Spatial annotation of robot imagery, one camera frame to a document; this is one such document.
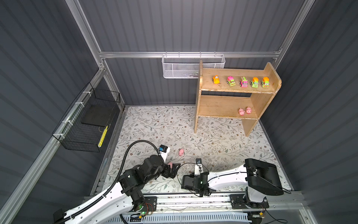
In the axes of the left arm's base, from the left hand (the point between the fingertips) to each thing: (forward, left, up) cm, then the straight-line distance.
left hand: (174, 162), depth 73 cm
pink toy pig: (+28, -48, +8) cm, 56 cm away
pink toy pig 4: (-4, +1, +9) cm, 10 cm away
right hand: (-3, -12, -17) cm, 21 cm away
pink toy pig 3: (+12, -5, -14) cm, 19 cm away
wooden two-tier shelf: (+61, -58, -6) cm, 84 cm away
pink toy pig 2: (+26, -43, +9) cm, 51 cm away
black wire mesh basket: (+17, +47, +12) cm, 51 cm away
